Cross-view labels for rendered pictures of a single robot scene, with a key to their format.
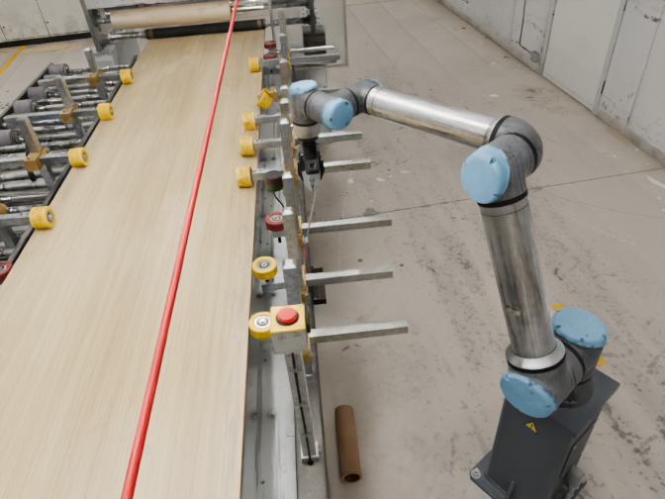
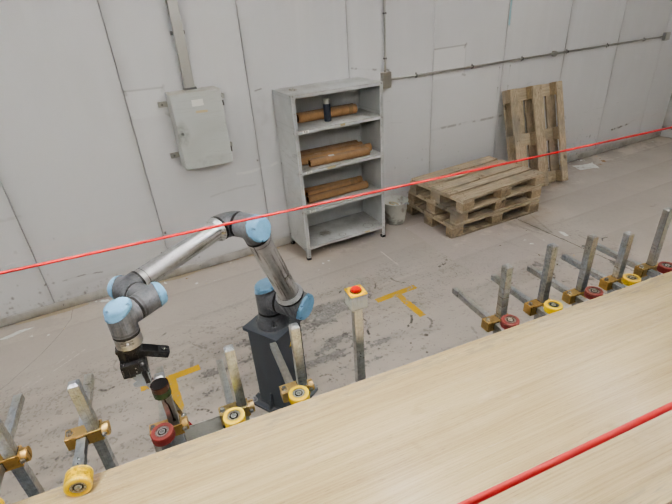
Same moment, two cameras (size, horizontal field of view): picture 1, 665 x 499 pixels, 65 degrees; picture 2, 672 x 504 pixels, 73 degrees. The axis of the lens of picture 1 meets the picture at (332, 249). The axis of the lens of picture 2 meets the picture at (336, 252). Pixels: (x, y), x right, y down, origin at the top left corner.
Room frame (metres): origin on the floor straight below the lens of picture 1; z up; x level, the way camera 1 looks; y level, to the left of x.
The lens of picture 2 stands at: (1.25, 1.47, 2.21)
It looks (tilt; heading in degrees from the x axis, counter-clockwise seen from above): 29 degrees down; 252
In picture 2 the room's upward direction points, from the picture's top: 4 degrees counter-clockwise
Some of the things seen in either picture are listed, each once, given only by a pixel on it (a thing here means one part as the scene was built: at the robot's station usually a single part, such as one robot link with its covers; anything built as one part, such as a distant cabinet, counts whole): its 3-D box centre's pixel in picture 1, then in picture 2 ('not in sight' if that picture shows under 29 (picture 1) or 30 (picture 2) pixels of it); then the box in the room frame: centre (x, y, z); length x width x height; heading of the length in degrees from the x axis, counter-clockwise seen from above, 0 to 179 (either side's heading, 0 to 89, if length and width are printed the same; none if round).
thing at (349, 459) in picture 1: (347, 442); not in sight; (1.16, 0.00, 0.04); 0.30 x 0.08 x 0.08; 2
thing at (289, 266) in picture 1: (298, 327); (300, 371); (1.00, 0.11, 0.91); 0.03 x 0.03 x 0.48; 2
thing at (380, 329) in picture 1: (333, 334); (286, 375); (1.04, 0.02, 0.82); 0.43 x 0.03 x 0.04; 92
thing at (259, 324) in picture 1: (265, 334); (300, 402); (1.03, 0.21, 0.85); 0.08 x 0.08 x 0.11
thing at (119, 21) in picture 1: (202, 12); not in sight; (3.83, 0.76, 1.05); 1.43 x 0.12 x 0.12; 92
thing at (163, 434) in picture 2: (277, 229); (165, 441); (1.53, 0.19, 0.85); 0.08 x 0.08 x 0.11
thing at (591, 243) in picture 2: not in sight; (583, 277); (-0.50, 0.06, 0.91); 0.03 x 0.03 x 0.48; 2
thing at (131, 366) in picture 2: (309, 149); (132, 358); (1.57, 0.05, 1.15); 0.09 x 0.08 x 0.12; 2
